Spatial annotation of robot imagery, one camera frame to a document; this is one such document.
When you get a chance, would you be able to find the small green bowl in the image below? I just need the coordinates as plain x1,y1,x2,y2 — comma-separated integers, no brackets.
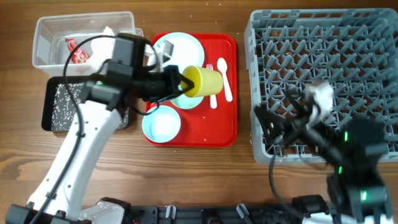
171,95,204,110

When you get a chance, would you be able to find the yellow plastic cup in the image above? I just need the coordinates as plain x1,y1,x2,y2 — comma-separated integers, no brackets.
180,66,223,98

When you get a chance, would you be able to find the large light blue plate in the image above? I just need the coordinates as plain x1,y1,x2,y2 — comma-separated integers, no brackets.
154,32,205,73

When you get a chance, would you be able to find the white plastic fork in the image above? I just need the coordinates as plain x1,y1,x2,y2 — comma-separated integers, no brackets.
206,63,218,109

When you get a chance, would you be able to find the light blue bowl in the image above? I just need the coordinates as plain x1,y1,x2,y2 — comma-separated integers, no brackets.
142,105,182,143

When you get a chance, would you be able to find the white paper napkin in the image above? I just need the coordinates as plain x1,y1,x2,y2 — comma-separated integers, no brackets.
87,26,115,70

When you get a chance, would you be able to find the red snack wrapper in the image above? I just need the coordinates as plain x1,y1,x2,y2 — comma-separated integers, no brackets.
65,38,89,64

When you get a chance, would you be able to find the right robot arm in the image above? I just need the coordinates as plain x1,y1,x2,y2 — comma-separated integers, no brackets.
254,80,394,223

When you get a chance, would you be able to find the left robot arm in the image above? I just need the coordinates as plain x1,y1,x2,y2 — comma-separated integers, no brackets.
5,33,195,223

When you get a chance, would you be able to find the grey dishwasher rack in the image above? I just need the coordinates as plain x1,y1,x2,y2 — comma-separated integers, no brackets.
244,8,397,162

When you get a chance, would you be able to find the clear plastic waste bin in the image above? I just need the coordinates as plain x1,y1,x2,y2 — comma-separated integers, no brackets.
32,11,144,78

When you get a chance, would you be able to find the red serving tray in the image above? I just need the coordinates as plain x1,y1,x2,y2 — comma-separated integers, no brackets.
142,33,238,147

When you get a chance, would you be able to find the white plastic spoon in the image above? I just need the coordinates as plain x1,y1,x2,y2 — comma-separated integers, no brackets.
217,57,233,102

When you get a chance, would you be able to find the food scraps and rice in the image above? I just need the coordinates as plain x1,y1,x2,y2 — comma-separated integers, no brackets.
51,83,75,132

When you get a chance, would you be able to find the black plastic tray bin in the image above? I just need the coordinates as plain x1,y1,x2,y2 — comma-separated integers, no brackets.
41,76,131,132

